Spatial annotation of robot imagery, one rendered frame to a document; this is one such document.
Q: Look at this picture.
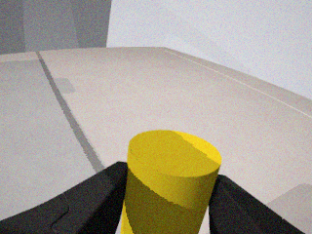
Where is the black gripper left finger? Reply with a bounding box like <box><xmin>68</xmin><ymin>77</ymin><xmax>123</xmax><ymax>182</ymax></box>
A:
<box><xmin>0</xmin><ymin>161</ymin><xmax>128</xmax><ymax>234</ymax></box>

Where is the yellow tall cylinder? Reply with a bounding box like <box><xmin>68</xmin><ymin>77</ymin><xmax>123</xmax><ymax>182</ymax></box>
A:
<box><xmin>120</xmin><ymin>130</ymin><xmax>221</xmax><ymax>234</ymax></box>

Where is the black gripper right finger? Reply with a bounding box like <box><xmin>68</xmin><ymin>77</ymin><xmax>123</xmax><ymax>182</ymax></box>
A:
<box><xmin>208</xmin><ymin>175</ymin><xmax>305</xmax><ymax>234</ymax></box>

